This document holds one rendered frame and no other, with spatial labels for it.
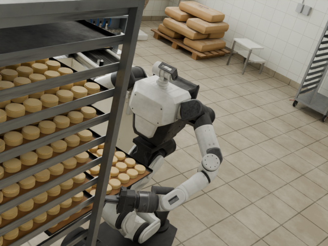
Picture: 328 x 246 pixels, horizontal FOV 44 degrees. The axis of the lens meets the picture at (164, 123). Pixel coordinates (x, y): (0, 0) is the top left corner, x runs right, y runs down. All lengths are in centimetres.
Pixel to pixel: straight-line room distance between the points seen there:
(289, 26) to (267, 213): 379
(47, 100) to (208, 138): 86
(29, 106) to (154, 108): 89
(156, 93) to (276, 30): 503
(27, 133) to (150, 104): 87
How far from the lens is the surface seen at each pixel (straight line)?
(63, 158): 128
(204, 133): 182
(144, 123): 200
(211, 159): 175
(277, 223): 355
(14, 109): 112
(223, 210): 342
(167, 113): 190
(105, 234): 268
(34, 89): 106
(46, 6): 95
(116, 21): 354
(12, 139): 116
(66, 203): 151
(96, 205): 156
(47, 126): 123
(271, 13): 687
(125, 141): 306
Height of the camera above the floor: 206
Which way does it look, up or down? 28 degrees down
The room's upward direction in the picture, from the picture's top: 15 degrees clockwise
